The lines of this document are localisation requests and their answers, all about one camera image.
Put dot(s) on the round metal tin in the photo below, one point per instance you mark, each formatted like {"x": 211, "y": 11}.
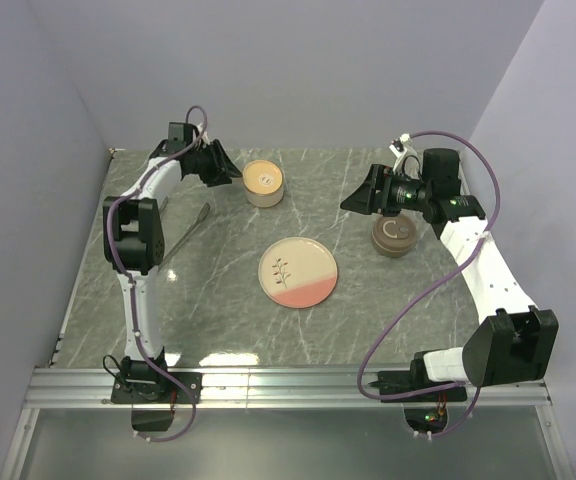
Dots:
{"x": 392, "y": 248}
{"x": 264, "y": 198}

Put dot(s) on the metal tongs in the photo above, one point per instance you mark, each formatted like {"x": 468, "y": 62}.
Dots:
{"x": 202, "y": 215}

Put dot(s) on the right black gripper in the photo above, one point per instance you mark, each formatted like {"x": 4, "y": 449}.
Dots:
{"x": 365, "y": 200}

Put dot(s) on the dark brown round lid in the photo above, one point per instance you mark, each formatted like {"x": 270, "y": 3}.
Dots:
{"x": 397, "y": 227}

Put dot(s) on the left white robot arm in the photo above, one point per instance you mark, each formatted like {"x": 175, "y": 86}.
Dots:
{"x": 134, "y": 244}

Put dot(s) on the pink white round plate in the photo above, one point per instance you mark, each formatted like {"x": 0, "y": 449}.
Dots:
{"x": 297, "y": 272}

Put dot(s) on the tan round lid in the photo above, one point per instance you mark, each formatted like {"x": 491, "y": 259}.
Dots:
{"x": 262, "y": 177}

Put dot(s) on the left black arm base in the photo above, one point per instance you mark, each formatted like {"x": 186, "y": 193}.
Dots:
{"x": 153, "y": 398}

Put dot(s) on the aluminium rail frame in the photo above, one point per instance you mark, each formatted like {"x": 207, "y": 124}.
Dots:
{"x": 281, "y": 423}

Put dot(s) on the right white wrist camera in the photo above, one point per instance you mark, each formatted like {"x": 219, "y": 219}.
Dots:
{"x": 403, "y": 151}

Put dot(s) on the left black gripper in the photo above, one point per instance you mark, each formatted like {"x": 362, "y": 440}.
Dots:
{"x": 222, "y": 168}

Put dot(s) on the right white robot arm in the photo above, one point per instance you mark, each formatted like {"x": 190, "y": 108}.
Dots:
{"x": 514, "y": 340}

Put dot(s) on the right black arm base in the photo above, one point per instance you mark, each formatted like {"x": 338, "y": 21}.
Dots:
{"x": 427, "y": 413}

